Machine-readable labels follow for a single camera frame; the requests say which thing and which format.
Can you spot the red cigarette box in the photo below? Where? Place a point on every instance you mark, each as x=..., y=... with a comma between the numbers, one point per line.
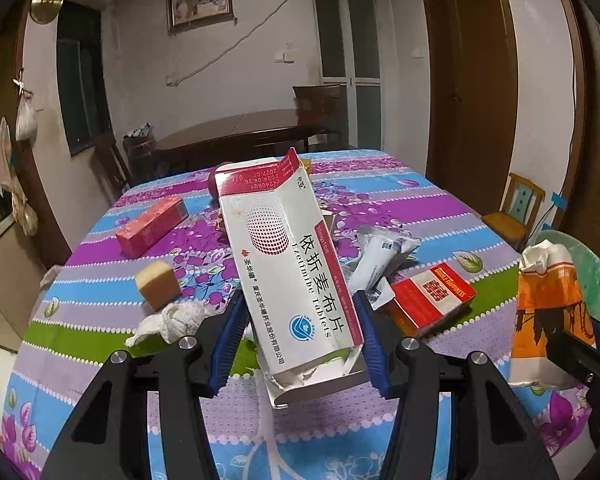
x=430, y=300

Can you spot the kitchen counter cabinet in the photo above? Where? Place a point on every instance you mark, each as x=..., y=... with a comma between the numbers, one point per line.
x=10, y=280

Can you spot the dark window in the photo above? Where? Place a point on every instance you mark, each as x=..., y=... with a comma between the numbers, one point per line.
x=82, y=85

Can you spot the yellow sponge block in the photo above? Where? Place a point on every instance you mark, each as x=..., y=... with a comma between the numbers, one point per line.
x=157, y=285

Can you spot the red apple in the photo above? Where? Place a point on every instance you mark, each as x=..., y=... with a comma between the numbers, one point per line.
x=213, y=185

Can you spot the hanging white plastic bag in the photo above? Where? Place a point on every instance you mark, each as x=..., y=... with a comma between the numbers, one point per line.
x=26, y=120

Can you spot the long red carton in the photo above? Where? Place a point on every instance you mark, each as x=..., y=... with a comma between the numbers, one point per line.
x=150, y=227

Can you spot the white and red medicine box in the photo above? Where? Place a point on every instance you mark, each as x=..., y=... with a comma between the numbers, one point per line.
x=290, y=260

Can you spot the floral striped tablecloth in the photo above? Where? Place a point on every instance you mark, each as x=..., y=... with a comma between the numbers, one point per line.
x=430, y=200

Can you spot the yellow crinkled wrapper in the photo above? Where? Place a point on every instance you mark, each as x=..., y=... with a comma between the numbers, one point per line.
x=305, y=163

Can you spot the white wall switch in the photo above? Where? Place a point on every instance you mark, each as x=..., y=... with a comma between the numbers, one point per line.
x=283, y=56
x=418, y=52

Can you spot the gold round wall clock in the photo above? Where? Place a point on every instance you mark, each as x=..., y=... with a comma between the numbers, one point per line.
x=45, y=2

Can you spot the light green round bin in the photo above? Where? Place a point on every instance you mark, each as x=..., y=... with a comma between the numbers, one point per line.
x=597, y=280

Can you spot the framed wall picture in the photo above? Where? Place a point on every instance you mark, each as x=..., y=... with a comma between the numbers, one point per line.
x=200, y=2

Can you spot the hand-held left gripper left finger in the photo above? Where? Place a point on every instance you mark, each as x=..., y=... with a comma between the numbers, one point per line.
x=227, y=345

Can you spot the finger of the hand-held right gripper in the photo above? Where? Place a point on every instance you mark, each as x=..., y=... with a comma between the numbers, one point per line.
x=575, y=355

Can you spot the brown wooden door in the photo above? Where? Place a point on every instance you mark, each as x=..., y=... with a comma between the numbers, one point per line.
x=465, y=85
x=595, y=160

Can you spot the dark red bag of goods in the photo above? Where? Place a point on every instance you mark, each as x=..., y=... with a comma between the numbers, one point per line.
x=140, y=155

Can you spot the crumpled white tissue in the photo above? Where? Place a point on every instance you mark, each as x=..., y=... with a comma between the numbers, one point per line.
x=180, y=320

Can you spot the dark wooden table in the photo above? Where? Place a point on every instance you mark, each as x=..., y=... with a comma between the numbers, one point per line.
x=230, y=132

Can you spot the glass double door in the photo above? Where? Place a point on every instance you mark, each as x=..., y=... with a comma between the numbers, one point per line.
x=350, y=60

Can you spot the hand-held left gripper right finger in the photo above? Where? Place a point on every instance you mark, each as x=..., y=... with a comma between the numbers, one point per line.
x=375, y=345

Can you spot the dark wooden chair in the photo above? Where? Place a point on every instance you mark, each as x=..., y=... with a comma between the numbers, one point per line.
x=111, y=165
x=317, y=105

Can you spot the small wooden chair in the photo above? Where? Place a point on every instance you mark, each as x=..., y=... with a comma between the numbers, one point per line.
x=505, y=222

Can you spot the hanging cloth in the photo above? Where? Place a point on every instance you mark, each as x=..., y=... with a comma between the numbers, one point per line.
x=17, y=190

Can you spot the orange and white paper bag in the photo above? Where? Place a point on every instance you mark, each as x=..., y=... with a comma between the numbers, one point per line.
x=545, y=285

